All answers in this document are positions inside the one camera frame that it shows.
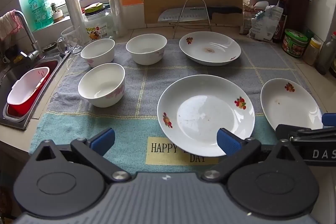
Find beige binder clip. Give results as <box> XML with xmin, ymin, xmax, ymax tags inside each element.
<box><xmin>243</xmin><ymin>1</ymin><xmax>256</xmax><ymax>13</ymax></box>

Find steel sink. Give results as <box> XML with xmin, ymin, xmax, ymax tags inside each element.
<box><xmin>0</xmin><ymin>52</ymin><xmax>71</xmax><ymax>131</ymax></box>

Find white and red food packet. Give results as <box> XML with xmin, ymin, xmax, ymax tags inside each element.
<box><xmin>242</xmin><ymin>10</ymin><xmax>263</xmax><ymax>34</ymax></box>

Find white bowl pink flowers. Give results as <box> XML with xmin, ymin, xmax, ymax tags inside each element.
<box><xmin>80</xmin><ymin>38</ymin><xmax>116</xmax><ymax>68</ymax></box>
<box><xmin>77</xmin><ymin>63</ymin><xmax>126</xmax><ymax>108</ymax></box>
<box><xmin>125</xmin><ymin>34</ymin><xmax>168</xmax><ymax>65</ymax></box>

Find stack of clear plastic cups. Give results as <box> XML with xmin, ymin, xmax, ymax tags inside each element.
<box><xmin>103</xmin><ymin>0</ymin><xmax>128</xmax><ymax>38</ymax></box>

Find dark glass bottle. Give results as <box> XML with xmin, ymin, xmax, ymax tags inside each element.
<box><xmin>315</xmin><ymin>31</ymin><xmax>336</xmax><ymax>75</ymax></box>

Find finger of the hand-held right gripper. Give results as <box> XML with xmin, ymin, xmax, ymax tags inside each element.
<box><xmin>275</xmin><ymin>124</ymin><xmax>336</xmax><ymax>147</ymax></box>
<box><xmin>322</xmin><ymin>112</ymin><xmax>336</xmax><ymax>127</ymax></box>

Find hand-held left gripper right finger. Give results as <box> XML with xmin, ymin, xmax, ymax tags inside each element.
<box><xmin>201</xmin><ymin>128</ymin><xmax>302</xmax><ymax>184</ymax></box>

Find dark wooden knife block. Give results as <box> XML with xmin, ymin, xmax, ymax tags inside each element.
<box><xmin>285</xmin><ymin>0</ymin><xmax>310</xmax><ymax>29</ymax></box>

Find steel wire rack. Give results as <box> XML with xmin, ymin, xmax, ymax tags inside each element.
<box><xmin>172</xmin><ymin>0</ymin><xmax>213</xmax><ymax>39</ymax></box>

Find clear printed plastic bag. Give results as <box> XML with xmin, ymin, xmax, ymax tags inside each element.
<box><xmin>247</xmin><ymin>5</ymin><xmax>285</xmax><ymax>42</ymax></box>

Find black handled kitchen knife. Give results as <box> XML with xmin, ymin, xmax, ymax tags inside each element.
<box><xmin>157</xmin><ymin>6</ymin><xmax>242</xmax><ymax>23</ymax></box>

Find red and white drain basket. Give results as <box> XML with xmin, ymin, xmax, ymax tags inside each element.
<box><xmin>3</xmin><ymin>60</ymin><xmax>59</xmax><ymax>119</ymax></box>

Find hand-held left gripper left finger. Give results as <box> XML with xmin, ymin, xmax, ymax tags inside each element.
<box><xmin>35</xmin><ymin>127</ymin><xmax>131</xmax><ymax>185</ymax></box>

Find pink cloth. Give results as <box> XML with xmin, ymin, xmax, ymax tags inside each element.
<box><xmin>0</xmin><ymin>10</ymin><xmax>24</xmax><ymax>41</ymax></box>

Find glass jar yellow green lid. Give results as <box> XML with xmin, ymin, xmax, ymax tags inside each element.
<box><xmin>83</xmin><ymin>3</ymin><xmax>114</xmax><ymax>42</ymax></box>

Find small yellow lidded spice jar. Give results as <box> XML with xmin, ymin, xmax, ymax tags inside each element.
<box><xmin>303</xmin><ymin>38</ymin><xmax>322</xmax><ymax>65</ymax></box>

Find white plate fruit print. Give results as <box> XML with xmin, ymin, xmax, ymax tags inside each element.
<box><xmin>179</xmin><ymin>31</ymin><xmax>242</xmax><ymax>66</ymax></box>
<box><xmin>260</xmin><ymin>78</ymin><xmax>324</xmax><ymax>132</ymax></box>
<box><xmin>157</xmin><ymin>74</ymin><xmax>256</xmax><ymax>157</ymax></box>

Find green soap pump bottle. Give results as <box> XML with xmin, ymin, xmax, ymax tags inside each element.
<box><xmin>28</xmin><ymin>0</ymin><xmax>54</xmax><ymax>30</ymax></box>

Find steel faucet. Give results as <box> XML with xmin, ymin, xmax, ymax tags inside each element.
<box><xmin>13</xmin><ymin>10</ymin><xmax>46</xmax><ymax>60</ymax></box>

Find clear glass mug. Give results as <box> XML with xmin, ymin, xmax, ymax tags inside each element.
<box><xmin>57</xmin><ymin>25</ymin><xmax>88</xmax><ymax>56</ymax></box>

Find small potted succulent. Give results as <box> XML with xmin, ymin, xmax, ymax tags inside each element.
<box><xmin>50</xmin><ymin>2</ymin><xmax>65</xmax><ymax>23</ymax></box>

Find grey and blue checked towel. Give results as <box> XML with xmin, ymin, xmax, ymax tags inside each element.
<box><xmin>28</xmin><ymin>39</ymin><xmax>328</xmax><ymax>173</ymax></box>

